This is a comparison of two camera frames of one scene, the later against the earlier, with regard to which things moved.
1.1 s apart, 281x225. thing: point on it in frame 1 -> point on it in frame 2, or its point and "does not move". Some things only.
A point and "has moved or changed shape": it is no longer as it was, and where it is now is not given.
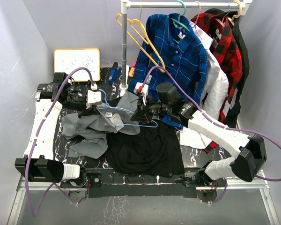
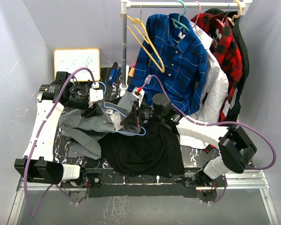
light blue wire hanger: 125,110 has moved or changed shape
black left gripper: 88,111 does not move
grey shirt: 92,128 does not move
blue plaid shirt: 172,51 does not move
